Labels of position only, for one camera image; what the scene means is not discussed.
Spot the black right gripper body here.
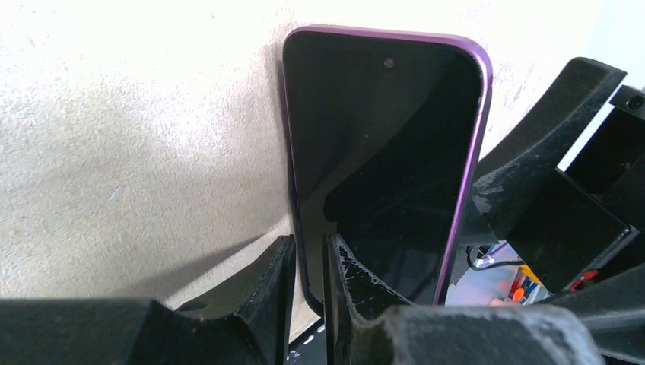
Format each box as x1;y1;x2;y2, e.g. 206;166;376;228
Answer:
507;85;644;294

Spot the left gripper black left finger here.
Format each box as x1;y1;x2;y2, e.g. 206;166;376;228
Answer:
1;236;296;364

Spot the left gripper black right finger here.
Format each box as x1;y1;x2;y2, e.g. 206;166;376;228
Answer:
323;234;604;364

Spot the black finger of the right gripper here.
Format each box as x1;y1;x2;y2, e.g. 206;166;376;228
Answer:
472;57;628;240
544;264;644;364

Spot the purple phone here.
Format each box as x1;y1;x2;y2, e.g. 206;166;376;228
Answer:
282;24;493;313

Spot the black mounting base bar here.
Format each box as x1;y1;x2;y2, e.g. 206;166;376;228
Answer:
285;319;327;365

